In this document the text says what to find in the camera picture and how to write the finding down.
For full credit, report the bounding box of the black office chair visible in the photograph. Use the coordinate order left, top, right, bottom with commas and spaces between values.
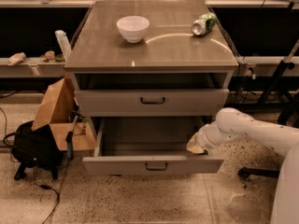
237, 167, 279, 178

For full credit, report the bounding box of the black floor cable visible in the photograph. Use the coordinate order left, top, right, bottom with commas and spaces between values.
32, 166, 62, 224

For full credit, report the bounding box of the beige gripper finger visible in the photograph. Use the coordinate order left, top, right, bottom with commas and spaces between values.
186, 133, 205, 154

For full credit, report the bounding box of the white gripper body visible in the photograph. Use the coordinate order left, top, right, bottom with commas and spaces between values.
197, 122, 228, 150

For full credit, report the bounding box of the black handled tool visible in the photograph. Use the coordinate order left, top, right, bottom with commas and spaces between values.
65, 112, 79, 161

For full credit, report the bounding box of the brown cardboard box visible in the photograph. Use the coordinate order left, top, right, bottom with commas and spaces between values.
32, 77, 96, 151

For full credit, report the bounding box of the black bag on floor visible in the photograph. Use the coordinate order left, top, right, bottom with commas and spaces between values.
12, 121, 63, 180

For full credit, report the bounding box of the green soda can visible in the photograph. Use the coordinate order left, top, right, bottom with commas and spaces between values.
192, 12, 216, 36

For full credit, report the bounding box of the beige object on shelf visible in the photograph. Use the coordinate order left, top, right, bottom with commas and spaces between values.
8, 52, 26, 66

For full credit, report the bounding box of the small round shelf object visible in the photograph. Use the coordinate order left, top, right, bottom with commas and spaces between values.
40, 50, 55, 62

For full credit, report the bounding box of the grey drawer cabinet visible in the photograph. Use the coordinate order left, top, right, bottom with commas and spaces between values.
64, 0, 239, 176

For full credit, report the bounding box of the grey top drawer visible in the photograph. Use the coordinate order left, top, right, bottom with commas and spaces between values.
75, 89, 229, 117

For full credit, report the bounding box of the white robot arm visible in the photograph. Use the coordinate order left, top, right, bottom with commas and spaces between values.
186, 107, 299, 224

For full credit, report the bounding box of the white ceramic bowl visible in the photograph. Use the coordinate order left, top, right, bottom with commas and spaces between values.
117, 16, 150, 43

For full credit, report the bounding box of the grey drawer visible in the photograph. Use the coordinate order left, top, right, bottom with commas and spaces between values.
75, 89, 229, 117
83, 117, 223, 175

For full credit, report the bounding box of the white plastic bottle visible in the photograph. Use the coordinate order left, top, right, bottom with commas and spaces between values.
55, 30, 71, 61

